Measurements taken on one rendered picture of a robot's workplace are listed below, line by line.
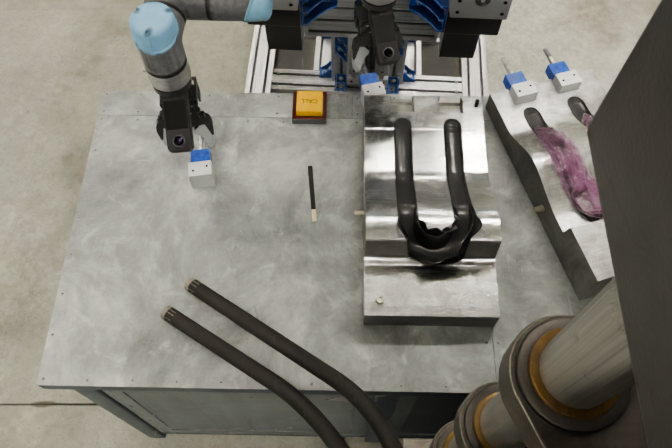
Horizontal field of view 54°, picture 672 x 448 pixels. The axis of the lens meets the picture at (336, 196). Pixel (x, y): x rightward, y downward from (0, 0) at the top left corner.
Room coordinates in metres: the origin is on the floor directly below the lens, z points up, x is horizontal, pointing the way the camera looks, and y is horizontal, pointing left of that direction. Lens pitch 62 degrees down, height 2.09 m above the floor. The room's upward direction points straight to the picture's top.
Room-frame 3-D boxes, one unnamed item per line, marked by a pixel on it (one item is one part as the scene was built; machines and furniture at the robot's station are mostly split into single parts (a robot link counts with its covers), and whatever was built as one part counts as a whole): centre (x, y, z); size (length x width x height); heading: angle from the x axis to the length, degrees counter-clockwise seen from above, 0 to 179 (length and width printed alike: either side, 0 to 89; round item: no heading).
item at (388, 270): (0.65, -0.19, 0.87); 0.50 x 0.26 x 0.14; 179
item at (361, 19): (0.98, -0.08, 1.07); 0.09 x 0.08 x 0.12; 12
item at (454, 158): (0.67, -0.20, 0.92); 0.35 x 0.16 x 0.09; 179
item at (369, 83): (0.99, -0.08, 0.83); 0.13 x 0.05 x 0.05; 13
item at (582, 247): (0.73, -0.55, 0.86); 0.50 x 0.26 x 0.11; 16
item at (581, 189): (0.73, -0.54, 0.90); 0.26 x 0.18 x 0.08; 16
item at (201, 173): (0.78, 0.30, 0.83); 0.13 x 0.05 x 0.05; 8
